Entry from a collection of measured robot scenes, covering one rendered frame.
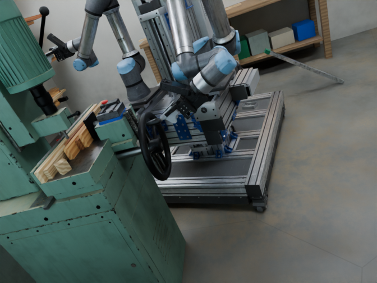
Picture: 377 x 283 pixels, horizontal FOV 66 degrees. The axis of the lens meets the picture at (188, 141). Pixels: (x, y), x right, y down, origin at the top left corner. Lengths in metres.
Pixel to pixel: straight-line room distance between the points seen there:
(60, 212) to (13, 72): 0.53
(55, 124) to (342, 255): 1.42
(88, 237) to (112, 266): 0.19
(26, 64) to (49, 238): 0.69
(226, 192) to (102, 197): 0.92
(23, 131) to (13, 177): 0.21
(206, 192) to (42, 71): 1.18
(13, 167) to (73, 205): 0.31
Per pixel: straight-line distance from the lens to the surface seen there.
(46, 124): 1.27
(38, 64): 1.18
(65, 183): 1.13
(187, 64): 1.12
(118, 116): 1.19
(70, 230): 1.31
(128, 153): 1.23
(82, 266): 1.47
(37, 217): 1.32
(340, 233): 1.75
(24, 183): 1.39
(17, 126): 1.29
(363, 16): 4.65
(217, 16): 1.43
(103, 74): 4.85
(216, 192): 1.86
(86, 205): 1.18
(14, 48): 1.17
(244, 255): 1.72
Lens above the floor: 1.33
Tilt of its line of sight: 28 degrees down
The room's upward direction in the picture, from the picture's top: 22 degrees counter-clockwise
